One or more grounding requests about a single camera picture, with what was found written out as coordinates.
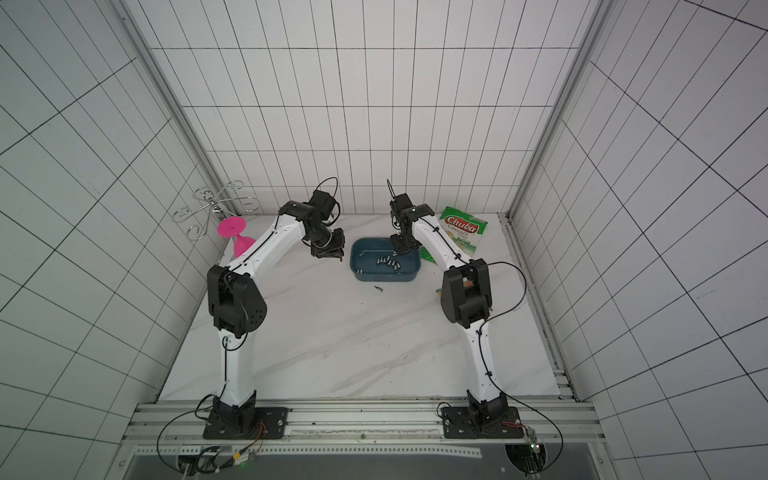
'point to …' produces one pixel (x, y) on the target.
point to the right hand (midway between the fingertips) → (397, 246)
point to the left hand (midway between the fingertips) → (339, 257)
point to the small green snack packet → (439, 292)
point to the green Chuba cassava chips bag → (462, 228)
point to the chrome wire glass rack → (220, 205)
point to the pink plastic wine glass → (234, 226)
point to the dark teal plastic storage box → (377, 260)
